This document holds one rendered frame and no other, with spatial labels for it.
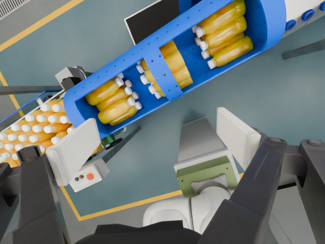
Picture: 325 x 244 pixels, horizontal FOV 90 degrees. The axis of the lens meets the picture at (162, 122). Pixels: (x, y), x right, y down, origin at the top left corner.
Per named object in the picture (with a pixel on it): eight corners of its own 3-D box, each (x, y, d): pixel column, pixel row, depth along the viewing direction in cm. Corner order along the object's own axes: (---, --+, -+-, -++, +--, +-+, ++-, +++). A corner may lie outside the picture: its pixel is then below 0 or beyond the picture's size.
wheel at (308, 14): (317, 8, 68) (313, 6, 69) (305, 14, 69) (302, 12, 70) (313, 18, 72) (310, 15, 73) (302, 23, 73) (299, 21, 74)
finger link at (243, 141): (250, 135, 10) (262, 134, 10) (216, 107, 17) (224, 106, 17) (246, 174, 11) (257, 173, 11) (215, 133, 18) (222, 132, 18)
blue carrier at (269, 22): (258, 50, 79) (299, 38, 52) (114, 129, 99) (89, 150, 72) (234, -10, 73) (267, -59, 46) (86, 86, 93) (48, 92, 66)
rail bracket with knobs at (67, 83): (88, 90, 100) (78, 90, 90) (80, 95, 102) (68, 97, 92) (80, 75, 99) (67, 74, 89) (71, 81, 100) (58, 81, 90)
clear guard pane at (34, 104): (90, 89, 146) (45, 92, 100) (31, 128, 164) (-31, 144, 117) (90, 89, 146) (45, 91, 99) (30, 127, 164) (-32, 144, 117)
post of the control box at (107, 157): (140, 129, 197) (97, 171, 100) (138, 130, 198) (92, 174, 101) (139, 126, 196) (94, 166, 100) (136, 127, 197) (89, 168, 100)
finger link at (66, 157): (66, 186, 12) (57, 187, 12) (101, 142, 18) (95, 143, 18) (53, 150, 11) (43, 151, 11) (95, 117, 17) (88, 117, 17)
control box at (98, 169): (110, 170, 99) (102, 180, 89) (85, 182, 103) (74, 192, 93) (101, 157, 97) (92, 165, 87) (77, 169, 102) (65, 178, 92)
